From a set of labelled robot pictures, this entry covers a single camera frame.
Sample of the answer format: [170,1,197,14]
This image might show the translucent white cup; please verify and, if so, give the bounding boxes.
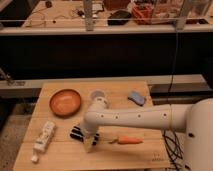
[89,90,105,101]

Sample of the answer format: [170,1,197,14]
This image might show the white toothpaste tube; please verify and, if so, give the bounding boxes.
[31,121,56,163]

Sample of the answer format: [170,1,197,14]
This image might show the wooden board table top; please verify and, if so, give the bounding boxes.
[13,81,169,171]

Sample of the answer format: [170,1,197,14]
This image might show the orange crate on bench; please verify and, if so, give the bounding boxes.
[132,5,153,25]

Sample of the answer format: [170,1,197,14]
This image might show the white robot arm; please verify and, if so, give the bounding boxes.
[80,97,213,171]

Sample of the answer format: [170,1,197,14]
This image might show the grey metal post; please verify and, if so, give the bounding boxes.
[83,0,94,31]

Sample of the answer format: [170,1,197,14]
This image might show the orange wooden bowl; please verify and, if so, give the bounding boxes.
[49,89,81,117]

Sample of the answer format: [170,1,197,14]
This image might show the orange toy carrot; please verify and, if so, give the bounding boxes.
[110,136,142,145]

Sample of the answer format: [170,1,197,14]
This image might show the black object on bench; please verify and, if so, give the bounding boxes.
[107,10,131,26]

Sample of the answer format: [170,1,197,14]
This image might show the black cables on floor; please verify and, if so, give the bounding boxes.
[161,129,188,171]

